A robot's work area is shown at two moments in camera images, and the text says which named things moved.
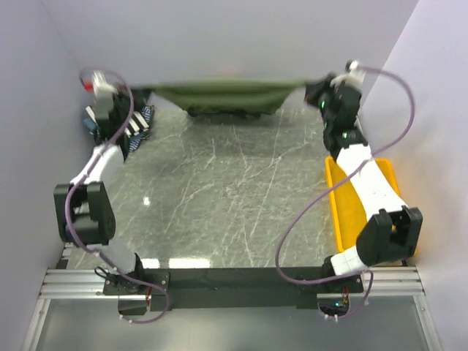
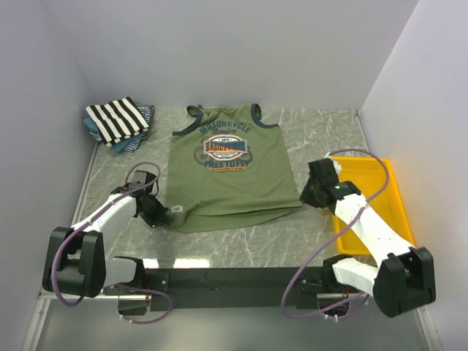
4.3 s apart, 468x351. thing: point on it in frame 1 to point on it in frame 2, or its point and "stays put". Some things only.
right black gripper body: x=321 y=99 to x=310 y=194
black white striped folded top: x=137 y=126 stays put
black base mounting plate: x=204 y=288 stays put
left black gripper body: x=121 y=100 to x=155 y=213
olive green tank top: x=256 y=96 to x=228 y=167
